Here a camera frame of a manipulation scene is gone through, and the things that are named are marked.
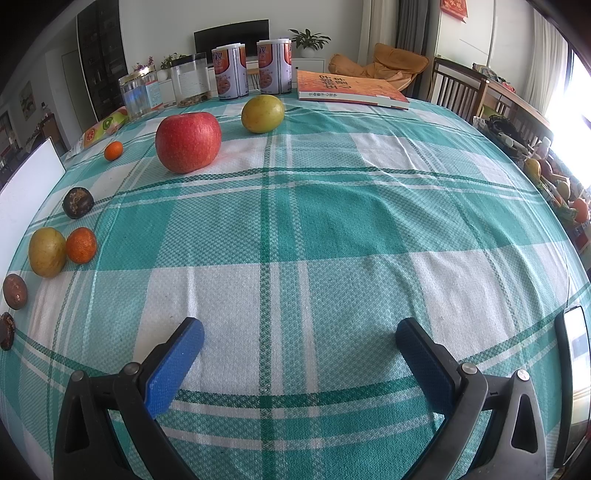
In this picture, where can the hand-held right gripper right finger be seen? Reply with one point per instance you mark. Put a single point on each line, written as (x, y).
(425, 364)

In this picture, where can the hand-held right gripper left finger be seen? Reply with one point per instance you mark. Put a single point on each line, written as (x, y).
(175, 364)

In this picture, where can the yellow round fruit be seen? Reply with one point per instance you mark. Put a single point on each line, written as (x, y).
(47, 252)
(262, 114)

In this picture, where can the dark mushroom bottom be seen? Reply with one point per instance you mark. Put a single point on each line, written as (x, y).
(6, 331)

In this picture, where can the dark mushroom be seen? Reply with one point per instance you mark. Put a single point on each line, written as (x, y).
(78, 202)
(6, 331)

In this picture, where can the dark brown wrinkled fruit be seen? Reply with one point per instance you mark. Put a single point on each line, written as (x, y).
(15, 290)

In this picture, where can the dark mushroom top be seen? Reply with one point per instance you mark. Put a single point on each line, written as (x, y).
(78, 202)

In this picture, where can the red apple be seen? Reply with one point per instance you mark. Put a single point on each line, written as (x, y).
(187, 143)

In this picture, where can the small orange tangerine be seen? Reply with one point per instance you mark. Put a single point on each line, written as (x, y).
(113, 151)

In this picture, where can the white cardboard box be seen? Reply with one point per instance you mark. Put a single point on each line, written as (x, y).
(27, 189)

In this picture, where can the black smartphone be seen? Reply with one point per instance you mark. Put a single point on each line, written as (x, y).
(575, 369)

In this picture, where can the pile of cluttered items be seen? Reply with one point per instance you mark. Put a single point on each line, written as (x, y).
(549, 175)

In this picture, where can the colourful snack packet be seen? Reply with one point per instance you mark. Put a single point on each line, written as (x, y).
(102, 128)

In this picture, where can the glass jar with gold lid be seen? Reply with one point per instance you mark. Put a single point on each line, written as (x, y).
(137, 97)

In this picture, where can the dark wooden chair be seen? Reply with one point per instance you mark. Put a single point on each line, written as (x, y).
(455, 90)

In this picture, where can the clear jar with black lid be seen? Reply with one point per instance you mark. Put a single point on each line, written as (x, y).
(190, 81)

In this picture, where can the orange cover book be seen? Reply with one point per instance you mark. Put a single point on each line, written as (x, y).
(346, 87)

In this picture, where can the leafy green pot plant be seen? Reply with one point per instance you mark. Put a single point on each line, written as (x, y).
(170, 62)

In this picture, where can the red flower pot plant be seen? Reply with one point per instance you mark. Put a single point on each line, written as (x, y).
(144, 63)

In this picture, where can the orange cushioned lounge chair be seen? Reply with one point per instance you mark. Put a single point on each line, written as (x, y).
(383, 64)

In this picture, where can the white television cabinet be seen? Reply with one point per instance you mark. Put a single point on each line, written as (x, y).
(308, 64)

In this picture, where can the dark glass display cabinet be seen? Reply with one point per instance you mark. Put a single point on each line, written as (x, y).
(99, 50)

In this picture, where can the black television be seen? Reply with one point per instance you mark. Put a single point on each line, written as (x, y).
(231, 38)

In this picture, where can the grey curtain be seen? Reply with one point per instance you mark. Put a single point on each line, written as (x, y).
(408, 25)

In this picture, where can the green potted plant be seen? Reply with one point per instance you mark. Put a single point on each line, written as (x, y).
(308, 40)

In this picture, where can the red wall decoration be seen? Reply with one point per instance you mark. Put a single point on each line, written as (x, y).
(455, 7)

